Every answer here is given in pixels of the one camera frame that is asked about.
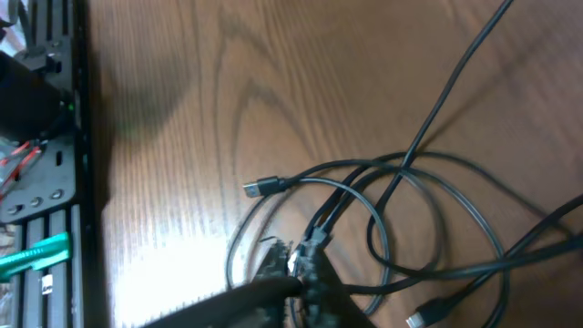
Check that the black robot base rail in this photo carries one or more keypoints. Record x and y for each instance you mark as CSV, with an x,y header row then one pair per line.
x,y
55,46

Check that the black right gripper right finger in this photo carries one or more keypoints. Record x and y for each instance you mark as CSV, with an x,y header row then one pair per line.
x,y
323,291

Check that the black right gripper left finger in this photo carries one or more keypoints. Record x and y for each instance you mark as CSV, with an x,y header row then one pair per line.
x,y
259,303

